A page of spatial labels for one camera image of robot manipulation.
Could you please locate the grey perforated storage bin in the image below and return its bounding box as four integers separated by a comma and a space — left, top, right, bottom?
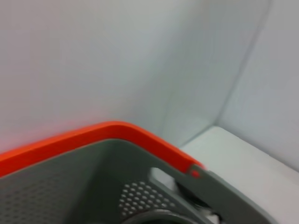
0, 139, 278, 224

